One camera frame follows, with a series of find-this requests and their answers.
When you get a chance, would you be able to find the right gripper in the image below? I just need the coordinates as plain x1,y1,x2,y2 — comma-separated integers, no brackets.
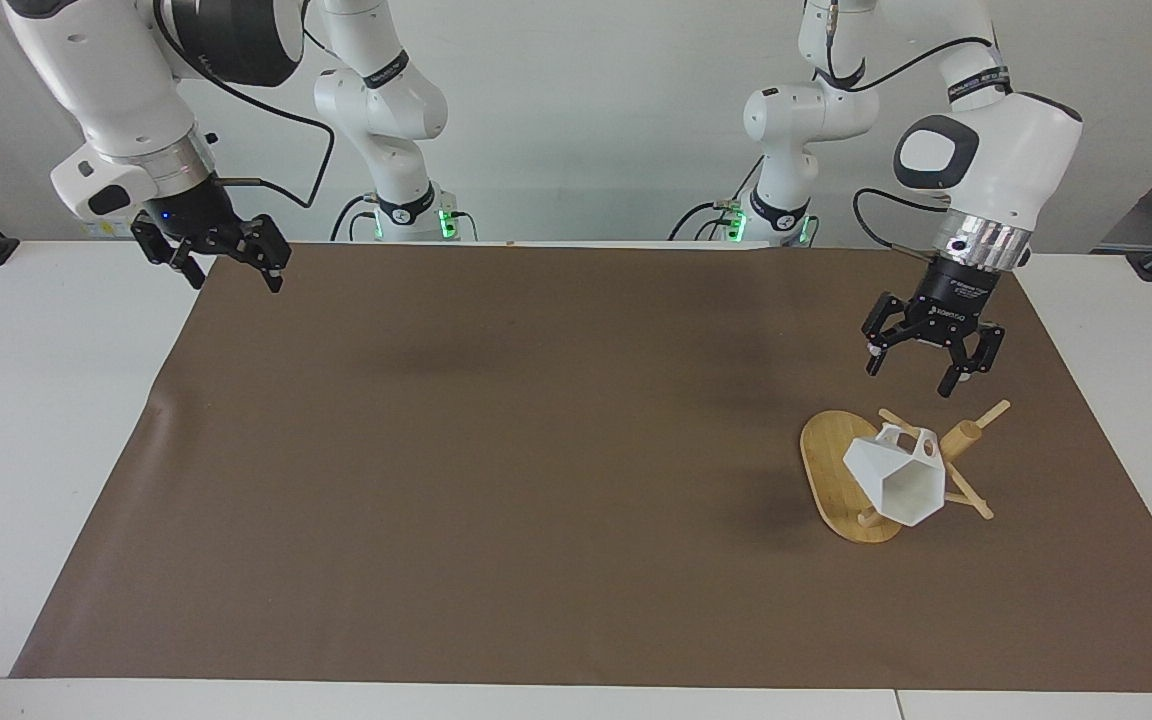
130,172,293,294

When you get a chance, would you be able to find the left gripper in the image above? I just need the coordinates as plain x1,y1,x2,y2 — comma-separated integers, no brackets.
861,251,1015,399

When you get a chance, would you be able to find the white faceted cup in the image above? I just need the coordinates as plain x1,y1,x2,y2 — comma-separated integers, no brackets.
842,423,947,527

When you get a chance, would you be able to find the wooden cup rack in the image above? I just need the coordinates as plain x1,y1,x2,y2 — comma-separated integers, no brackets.
800,399,1012,544

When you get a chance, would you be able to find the black cable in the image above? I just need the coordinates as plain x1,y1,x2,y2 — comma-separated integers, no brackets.
853,188,949,265
152,0,336,210

